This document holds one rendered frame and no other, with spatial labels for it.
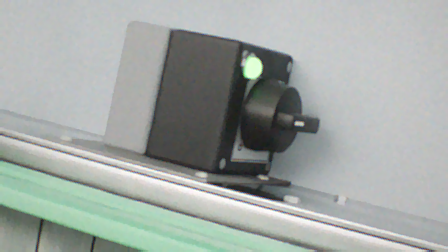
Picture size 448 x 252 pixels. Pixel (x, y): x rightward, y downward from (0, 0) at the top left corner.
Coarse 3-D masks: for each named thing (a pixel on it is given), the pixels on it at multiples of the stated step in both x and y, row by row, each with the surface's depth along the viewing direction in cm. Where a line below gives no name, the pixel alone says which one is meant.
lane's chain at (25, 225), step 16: (0, 160) 65; (0, 208) 64; (160, 208) 59; (0, 224) 64; (16, 224) 64; (32, 224) 63; (48, 224) 63; (0, 240) 64; (16, 240) 64; (32, 240) 63; (48, 240) 63; (64, 240) 62; (80, 240) 61; (96, 240) 61
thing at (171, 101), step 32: (128, 32) 66; (160, 32) 65; (192, 32) 64; (128, 64) 66; (160, 64) 65; (192, 64) 64; (224, 64) 63; (288, 64) 68; (128, 96) 66; (160, 96) 65; (192, 96) 64; (224, 96) 63; (128, 128) 66; (160, 128) 64; (192, 128) 63; (224, 128) 63; (192, 160) 63; (224, 160) 63; (256, 160) 67
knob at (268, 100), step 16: (272, 80) 65; (256, 96) 64; (272, 96) 64; (288, 96) 64; (256, 112) 64; (272, 112) 63; (288, 112) 63; (240, 128) 64; (256, 128) 64; (272, 128) 63; (288, 128) 63; (304, 128) 64; (256, 144) 65; (272, 144) 64; (288, 144) 66
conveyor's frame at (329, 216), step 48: (0, 144) 65; (48, 144) 63; (144, 192) 60; (192, 192) 58; (240, 192) 57; (288, 192) 63; (288, 240) 55; (336, 240) 54; (384, 240) 53; (432, 240) 53
